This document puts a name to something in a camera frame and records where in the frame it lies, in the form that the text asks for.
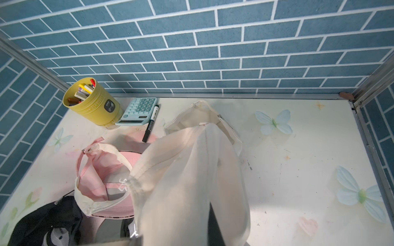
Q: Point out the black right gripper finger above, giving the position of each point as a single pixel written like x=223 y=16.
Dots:
x=215 y=237

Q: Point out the beige Colorado baseball cap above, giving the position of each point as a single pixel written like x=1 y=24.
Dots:
x=195 y=165

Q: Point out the grey baseball cap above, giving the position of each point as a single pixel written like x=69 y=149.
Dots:
x=99 y=230

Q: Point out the pink baseball cap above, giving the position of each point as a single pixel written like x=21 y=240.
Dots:
x=100 y=187

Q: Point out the black baseball cap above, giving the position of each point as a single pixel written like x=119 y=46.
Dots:
x=54 y=224

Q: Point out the black marker pen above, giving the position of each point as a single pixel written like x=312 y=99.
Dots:
x=151 y=124

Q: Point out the yellow pen holder cup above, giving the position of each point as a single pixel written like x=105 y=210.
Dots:
x=89 y=99

